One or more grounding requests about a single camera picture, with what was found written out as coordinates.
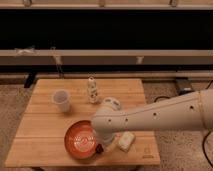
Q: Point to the dark red pepper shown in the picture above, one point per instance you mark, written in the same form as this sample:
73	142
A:
99	149

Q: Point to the blue device on floor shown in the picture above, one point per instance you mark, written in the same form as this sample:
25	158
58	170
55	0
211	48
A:
183	86

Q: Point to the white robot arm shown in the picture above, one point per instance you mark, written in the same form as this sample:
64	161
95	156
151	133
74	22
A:
189	112

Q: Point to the translucent plastic cup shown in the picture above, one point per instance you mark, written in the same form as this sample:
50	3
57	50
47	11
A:
61	98

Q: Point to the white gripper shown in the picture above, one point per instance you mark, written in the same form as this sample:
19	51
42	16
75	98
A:
106	140

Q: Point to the wooden table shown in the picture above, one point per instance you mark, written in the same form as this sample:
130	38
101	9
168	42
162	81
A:
39	140

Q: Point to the white sponge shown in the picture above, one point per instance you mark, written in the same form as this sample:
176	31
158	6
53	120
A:
125	141

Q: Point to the small white bottle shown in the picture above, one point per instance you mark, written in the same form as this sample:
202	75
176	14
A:
92	90

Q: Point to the orange bowl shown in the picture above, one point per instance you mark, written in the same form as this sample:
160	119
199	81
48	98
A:
80	141

